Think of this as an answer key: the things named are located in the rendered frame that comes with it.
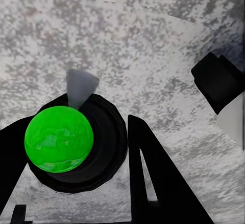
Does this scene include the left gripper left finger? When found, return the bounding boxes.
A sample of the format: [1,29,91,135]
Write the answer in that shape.
[0,116,34,215]

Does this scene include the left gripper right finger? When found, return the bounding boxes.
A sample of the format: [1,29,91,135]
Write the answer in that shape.
[128,115,214,224]

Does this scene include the insectifuge atomizer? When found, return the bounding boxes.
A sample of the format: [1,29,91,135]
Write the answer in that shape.
[24,69,129,194]

